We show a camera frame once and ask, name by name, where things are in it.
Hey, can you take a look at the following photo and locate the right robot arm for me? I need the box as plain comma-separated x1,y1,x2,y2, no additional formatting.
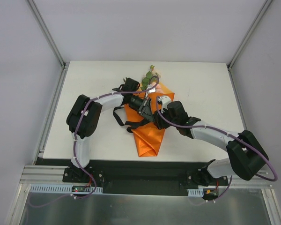
154,96,269,186

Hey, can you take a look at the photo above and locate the aluminium frame post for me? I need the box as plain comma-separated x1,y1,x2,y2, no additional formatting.
227,0,274,71
26,0,66,69

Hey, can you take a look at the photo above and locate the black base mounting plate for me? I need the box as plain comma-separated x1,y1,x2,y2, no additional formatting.
62,158,230,195

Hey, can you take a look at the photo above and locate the black ribbon with gold text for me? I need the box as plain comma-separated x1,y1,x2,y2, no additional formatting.
112,106,158,133

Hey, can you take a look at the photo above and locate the left aluminium frame post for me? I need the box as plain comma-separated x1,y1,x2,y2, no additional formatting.
26,0,66,69

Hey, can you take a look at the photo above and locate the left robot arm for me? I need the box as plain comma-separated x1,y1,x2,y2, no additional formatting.
66,78,156,182

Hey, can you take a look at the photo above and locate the right aluminium frame post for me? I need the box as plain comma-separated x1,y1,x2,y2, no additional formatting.
227,0,274,71

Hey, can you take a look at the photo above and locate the right white slotted cable duct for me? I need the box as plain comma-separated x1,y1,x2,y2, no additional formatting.
187,188,217,197

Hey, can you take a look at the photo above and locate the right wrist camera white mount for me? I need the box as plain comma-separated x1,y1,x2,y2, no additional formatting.
157,95,172,113

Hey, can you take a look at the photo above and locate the white slotted cable duct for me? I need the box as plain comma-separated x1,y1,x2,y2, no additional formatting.
187,188,217,197
30,184,103,195

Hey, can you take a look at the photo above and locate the orange wrapping paper sheet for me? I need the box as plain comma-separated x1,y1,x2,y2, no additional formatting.
133,83,175,157

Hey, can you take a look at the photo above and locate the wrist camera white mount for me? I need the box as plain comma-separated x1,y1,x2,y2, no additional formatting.
145,87,156,96
157,95,172,113

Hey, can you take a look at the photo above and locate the left white slotted cable duct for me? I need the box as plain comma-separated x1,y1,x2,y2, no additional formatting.
30,184,103,195

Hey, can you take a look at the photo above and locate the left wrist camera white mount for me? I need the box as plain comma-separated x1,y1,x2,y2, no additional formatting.
145,87,156,96

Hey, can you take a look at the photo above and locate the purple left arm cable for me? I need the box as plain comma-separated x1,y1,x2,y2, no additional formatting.
74,75,160,195

